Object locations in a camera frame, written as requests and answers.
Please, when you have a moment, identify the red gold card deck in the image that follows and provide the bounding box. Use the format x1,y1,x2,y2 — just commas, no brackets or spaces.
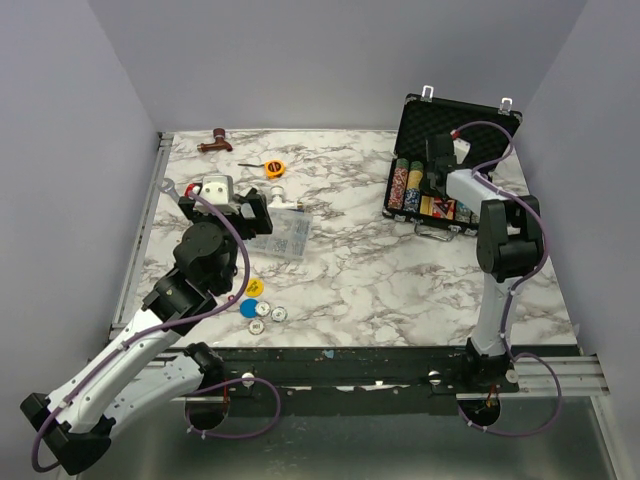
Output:
419,196,456,220

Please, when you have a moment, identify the yellow round dealer chip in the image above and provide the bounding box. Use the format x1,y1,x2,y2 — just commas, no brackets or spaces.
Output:
245,278,264,298

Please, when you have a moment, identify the blue round dealer chip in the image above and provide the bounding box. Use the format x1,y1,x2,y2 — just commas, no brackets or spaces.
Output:
239,298,258,319

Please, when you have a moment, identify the white green poker chip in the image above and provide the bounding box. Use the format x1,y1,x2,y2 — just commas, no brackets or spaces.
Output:
271,306,288,322

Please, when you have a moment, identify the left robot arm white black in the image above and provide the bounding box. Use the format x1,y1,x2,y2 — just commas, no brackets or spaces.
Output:
20,184,273,475

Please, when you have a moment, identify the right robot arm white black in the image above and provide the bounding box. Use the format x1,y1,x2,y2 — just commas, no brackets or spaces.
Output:
421,133,547,392

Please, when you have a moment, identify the clear plastic screw organizer box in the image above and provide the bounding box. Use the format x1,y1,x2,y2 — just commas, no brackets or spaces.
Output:
245,208,313,260

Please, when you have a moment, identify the white plastic pipe connector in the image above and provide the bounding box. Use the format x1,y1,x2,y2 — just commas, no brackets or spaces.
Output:
268,185,304,211

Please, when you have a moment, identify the red poker chip row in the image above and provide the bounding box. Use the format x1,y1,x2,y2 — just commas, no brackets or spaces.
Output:
387,158,409,209

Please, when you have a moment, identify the yellow green chip row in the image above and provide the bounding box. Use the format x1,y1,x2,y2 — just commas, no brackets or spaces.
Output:
403,161,424,213

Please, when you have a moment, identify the yellow tape measure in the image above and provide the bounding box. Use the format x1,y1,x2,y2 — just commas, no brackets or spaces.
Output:
264,160,286,180

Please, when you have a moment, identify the black poker chip case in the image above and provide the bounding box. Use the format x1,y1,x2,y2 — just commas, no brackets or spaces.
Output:
382,85,522,241

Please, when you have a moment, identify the light blue chip row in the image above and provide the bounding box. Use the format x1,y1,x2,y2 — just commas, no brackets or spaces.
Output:
455,201,473,223

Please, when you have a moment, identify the silver wrench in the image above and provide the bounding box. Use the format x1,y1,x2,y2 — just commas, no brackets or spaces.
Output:
158,178,181,203

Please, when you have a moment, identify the white red poker chip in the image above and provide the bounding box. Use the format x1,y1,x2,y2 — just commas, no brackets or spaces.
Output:
248,319,265,335

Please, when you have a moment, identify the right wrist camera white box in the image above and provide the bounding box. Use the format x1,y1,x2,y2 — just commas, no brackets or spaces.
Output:
453,138,471,164

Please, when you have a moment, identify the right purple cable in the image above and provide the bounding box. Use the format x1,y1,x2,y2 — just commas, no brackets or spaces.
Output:
452,121,551,371

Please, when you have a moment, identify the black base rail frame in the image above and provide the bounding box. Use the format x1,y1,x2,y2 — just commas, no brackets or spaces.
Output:
84,130,609,419

